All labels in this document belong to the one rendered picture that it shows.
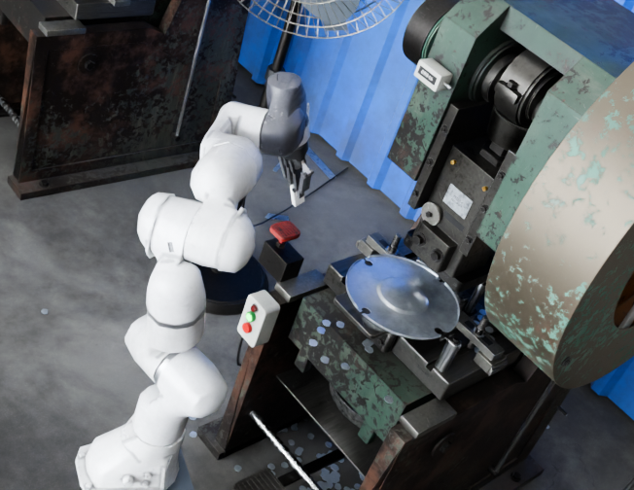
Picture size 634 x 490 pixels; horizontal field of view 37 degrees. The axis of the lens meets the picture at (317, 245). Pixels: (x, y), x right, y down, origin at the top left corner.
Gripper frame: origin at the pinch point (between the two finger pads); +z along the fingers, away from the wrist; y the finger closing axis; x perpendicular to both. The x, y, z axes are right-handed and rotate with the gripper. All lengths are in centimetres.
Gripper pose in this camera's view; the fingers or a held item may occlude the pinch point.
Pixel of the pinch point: (297, 193)
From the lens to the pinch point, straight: 233.5
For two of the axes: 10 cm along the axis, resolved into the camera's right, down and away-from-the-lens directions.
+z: 0.5, 5.9, 8.0
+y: 6.0, 6.2, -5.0
